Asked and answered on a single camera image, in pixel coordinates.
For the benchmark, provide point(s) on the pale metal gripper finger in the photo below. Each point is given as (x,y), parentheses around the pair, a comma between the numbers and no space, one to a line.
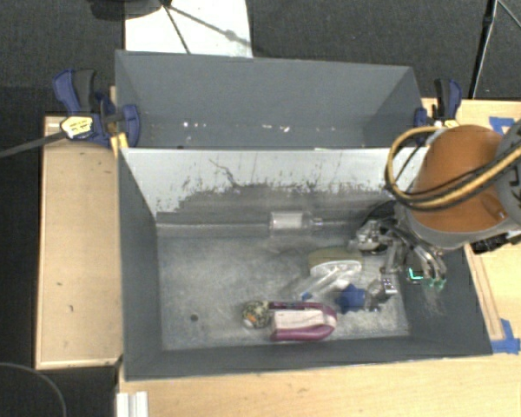
(389,286)
(374,295)

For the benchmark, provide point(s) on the blue star-shaped toy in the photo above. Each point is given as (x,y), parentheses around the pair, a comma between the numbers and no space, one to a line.
(351,297)

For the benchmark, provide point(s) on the purple and white packet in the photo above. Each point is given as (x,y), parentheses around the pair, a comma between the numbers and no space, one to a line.
(301,322)

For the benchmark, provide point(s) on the speckled ball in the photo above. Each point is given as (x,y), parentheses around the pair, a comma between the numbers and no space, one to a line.
(256,314)

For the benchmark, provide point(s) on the grey metal bin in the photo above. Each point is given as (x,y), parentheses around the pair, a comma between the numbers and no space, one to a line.
(226,276)

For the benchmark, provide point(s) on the pale wood board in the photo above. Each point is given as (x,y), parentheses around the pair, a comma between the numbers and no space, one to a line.
(78,250)

